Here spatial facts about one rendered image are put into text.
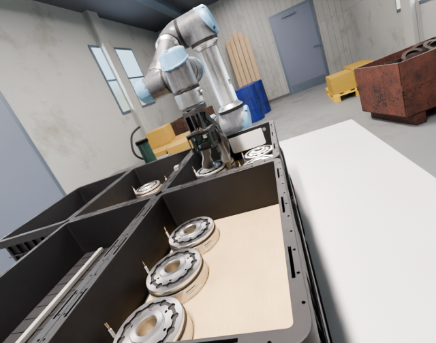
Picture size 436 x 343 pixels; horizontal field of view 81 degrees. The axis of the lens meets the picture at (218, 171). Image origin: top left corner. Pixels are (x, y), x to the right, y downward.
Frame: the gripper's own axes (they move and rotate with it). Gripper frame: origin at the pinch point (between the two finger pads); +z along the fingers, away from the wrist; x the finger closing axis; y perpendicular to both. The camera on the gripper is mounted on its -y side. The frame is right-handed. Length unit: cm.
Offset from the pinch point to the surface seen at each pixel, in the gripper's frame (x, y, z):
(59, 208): -70, 1, -2
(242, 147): 3.7, -18.5, 0.9
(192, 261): 3.4, 39.1, 1.9
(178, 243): -1.9, 33.5, 1.7
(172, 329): 5, 51, 2
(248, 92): -71, -519, 21
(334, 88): 89, -447, 63
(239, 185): 10.3, 20.8, -1.8
